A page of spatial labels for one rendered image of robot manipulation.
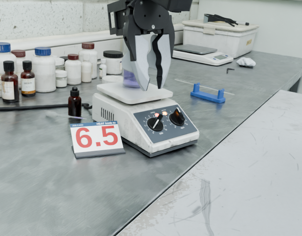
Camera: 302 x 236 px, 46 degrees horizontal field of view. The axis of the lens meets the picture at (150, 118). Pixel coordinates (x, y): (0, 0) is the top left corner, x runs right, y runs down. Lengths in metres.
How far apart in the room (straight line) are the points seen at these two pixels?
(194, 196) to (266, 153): 0.24
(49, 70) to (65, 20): 0.34
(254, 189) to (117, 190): 0.22
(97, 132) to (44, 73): 0.36
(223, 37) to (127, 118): 1.14
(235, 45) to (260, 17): 0.40
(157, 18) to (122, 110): 0.18
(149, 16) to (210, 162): 0.28
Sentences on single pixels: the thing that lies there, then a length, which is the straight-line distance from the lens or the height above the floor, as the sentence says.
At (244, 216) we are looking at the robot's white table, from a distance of 0.52.
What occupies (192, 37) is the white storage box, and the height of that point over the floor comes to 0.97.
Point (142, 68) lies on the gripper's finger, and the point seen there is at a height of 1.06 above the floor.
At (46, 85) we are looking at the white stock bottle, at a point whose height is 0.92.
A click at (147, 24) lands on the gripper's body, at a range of 0.59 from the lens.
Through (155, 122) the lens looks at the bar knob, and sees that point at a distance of 0.63.
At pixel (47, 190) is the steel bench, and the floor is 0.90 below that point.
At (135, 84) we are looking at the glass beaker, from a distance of 0.72.
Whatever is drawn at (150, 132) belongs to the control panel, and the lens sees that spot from 0.64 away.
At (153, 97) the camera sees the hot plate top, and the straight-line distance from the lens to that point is 0.69.
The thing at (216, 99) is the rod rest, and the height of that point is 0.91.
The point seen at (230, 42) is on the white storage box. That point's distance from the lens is 1.72.
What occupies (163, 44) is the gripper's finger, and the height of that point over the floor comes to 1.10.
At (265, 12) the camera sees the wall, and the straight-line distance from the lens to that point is 2.08.
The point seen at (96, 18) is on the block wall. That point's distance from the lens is 1.40.
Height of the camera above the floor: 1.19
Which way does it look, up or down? 20 degrees down
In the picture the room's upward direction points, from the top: 5 degrees clockwise
